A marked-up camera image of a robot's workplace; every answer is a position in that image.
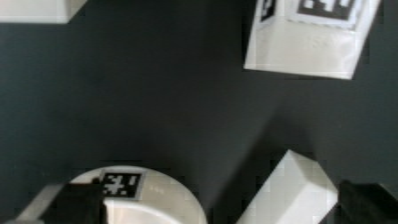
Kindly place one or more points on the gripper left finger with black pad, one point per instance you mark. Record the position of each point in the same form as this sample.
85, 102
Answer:
76, 206

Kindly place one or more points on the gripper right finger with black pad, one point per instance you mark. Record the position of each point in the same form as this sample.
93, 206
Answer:
367, 204

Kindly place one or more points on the white stool leg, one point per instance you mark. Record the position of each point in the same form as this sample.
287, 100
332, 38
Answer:
308, 36
40, 11
298, 195

